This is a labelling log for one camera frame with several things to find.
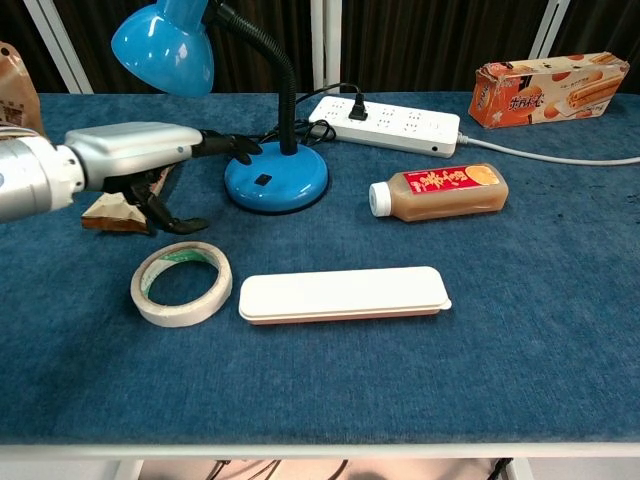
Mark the white power strip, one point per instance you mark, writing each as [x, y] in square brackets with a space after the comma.
[400, 130]

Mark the blue velvet table cloth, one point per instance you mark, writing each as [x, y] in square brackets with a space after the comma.
[320, 360]

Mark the brown butter snack pouch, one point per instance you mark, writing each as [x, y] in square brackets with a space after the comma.
[17, 100]

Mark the brown juice bottle red label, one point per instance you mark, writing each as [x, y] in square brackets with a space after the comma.
[450, 192]

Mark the white masking tape roll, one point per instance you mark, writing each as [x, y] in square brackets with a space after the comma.
[150, 300]

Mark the white pencil case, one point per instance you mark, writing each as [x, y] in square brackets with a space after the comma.
[340, 294]

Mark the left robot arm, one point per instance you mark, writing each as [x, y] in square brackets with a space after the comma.
[30, 175]

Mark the blue desk lamp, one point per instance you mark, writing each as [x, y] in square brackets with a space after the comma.
[280, 172]

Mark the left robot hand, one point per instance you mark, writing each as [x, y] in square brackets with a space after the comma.
[135, 150]

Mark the white wrapped snack bar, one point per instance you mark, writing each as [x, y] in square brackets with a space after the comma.
[112, 215]

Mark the orange biscuit box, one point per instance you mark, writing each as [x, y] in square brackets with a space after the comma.
[545, 92]

